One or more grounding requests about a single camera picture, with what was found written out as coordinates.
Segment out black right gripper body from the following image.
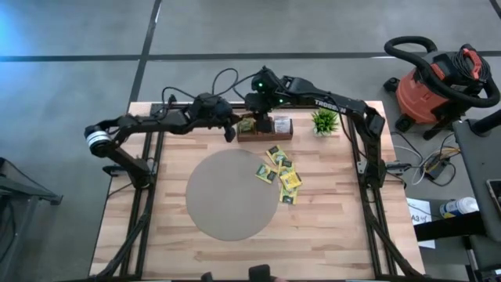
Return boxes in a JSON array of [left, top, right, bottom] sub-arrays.
[[244, 92, 279, 116]]

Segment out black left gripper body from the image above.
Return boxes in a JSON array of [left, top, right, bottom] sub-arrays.
[[194, 92, 238, 144]]

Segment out green lemon tea packet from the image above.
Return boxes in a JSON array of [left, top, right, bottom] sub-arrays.
[[254, 162, 279, 185], [238, 117, 258, 135], [278, 158, 297, 176], [279, 186, 299, 205], [265, 144, 289, 165]]

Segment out yellow foil tea packet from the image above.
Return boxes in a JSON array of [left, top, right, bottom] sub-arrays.
[[279, 170, 304, 192]]

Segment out brown wooden organizer box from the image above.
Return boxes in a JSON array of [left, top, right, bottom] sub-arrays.
[[236, 114, 294, 143]]

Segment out green plant white pot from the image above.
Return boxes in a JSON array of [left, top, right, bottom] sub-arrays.
[[311, 107, 340, 138]]

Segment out round grey table mat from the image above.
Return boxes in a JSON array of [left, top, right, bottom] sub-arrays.
[[185, 147, 280, 242]]

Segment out person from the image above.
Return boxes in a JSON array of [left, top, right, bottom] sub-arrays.
[[248, 264, 289, 282]]

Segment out orange shop vacuum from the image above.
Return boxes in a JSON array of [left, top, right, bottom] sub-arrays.
[[382, 42, 494, 141]]

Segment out black power strip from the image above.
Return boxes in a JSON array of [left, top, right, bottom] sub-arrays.
[[420, 158, 451, 182]]

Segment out white paper sheet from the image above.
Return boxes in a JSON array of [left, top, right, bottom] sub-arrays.
[[405, 197, 437, 250]]

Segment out black equipment stand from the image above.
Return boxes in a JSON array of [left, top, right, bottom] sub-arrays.
[[0, 155, 64, 282]]

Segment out white wipes canister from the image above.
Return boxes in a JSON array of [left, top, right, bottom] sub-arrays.
[[438, 196, 480, 219]]

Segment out black desk beam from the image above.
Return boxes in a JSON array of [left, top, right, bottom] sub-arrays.
[[413, 211, 486, 242]]

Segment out grey side desk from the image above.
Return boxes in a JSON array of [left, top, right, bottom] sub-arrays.
[[452, 111, 501, 271]]

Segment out white floor cable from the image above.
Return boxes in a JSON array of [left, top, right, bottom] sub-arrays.
[[392, 143, 430, 186]]

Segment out black vacuum hose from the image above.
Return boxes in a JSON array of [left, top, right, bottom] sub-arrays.
[[383, 35, 501, 109]]

